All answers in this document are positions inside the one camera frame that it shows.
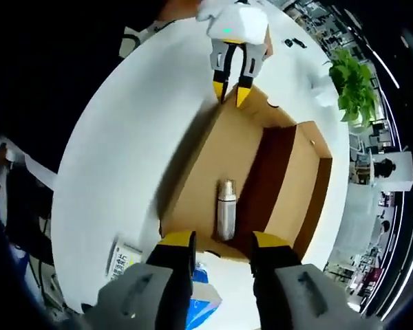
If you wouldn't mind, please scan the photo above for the green potted plant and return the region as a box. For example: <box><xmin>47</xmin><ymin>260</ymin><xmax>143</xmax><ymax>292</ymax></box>
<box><xmin>311</xmin><ymin>49</ymin><xmax>379</xmax><ymax>127</ymax></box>

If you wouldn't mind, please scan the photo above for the white blue wet wipes pack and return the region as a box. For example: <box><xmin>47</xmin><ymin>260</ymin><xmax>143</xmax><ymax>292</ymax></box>
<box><xmin>104</xmin><ymin>233</ymin><xmax>145</xmax><ymax>280</ymax></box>

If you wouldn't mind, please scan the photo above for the person's left hand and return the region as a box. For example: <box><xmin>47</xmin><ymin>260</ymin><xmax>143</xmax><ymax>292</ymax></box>
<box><xmin>263</xmin><ymin>25</ymin><xmax>275</xmax><ymax>58</ymax></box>

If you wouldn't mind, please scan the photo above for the small black object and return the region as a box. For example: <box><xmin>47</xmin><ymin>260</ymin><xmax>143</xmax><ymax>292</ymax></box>
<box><xmin>284</xmin><ymin>37</ymin><xmax>306</xmax><ymax>50</ymax></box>

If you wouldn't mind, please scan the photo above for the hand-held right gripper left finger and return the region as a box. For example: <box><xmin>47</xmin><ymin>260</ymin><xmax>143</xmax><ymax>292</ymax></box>
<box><xmin>96</xmin><ymin>230</ymin><xmax>198</xmax><ymax>330</ymax></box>

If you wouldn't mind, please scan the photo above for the white cylindrical bottle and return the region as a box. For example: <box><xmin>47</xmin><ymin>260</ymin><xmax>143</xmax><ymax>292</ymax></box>
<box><xmin>215</xmin><ymin>178</ymin><xmax>239</xmax><ymax>242</ymax></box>

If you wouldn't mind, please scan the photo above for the brown cardboard shoe box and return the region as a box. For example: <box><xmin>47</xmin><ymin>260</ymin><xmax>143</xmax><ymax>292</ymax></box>
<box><xmin>157</xmin><ymin>85</ymin><xmax>333</xmax><ymax>264</ymax></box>

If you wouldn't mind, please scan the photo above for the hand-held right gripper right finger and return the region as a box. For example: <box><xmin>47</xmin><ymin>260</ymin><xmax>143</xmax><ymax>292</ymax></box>
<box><xmin>250</xmin><ymin>230</ymin><xmax>357</xmax><ymax>330</ymax></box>

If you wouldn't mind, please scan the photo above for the blue soft tissue pack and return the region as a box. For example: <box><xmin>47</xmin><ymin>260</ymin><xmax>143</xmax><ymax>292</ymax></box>
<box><xmin>189</xmin><ymin>261</ymin><xmax>224</xmax><ymax>330</ymax></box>

